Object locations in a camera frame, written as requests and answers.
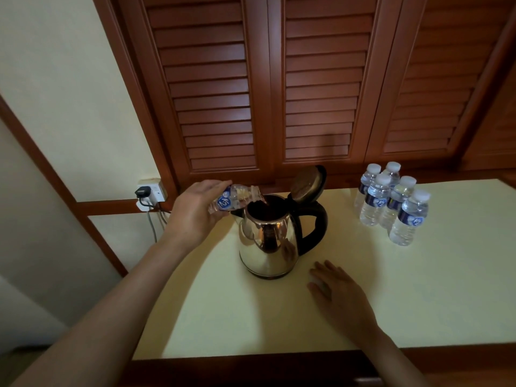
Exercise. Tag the person's left hand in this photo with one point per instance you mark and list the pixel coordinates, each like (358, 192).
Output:
(193, 217)

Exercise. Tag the person's right hand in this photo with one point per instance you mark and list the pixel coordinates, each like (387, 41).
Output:
(346, 306)

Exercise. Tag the white bottle cap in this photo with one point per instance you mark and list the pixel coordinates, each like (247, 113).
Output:
(314, 286)

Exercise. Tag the clear plastic water bottle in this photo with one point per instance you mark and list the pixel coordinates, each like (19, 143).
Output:
(409, 221)
(375, 205)
(363, 189)
(405, 185)
(393, 167)
(238, 197)

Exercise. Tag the stainless steel electric kettle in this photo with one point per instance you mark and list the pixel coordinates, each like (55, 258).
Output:
(266, 253)

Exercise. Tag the person's left forearm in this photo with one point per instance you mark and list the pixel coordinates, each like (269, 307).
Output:
(105, 326)

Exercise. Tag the white plug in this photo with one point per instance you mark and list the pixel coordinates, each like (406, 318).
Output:
(142, 205)

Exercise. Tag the black plug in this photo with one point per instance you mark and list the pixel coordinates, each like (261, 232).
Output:
(142, 192)

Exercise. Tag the wooden louvered shutter door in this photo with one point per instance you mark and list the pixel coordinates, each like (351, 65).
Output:
(322, 96)
(435, 96)
(205, 96)
(500, 137)

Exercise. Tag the wooden cabinet cream top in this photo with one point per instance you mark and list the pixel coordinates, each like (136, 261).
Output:
(242, 370)

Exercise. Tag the white wall socket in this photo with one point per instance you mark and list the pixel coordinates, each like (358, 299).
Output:
(158, 191)

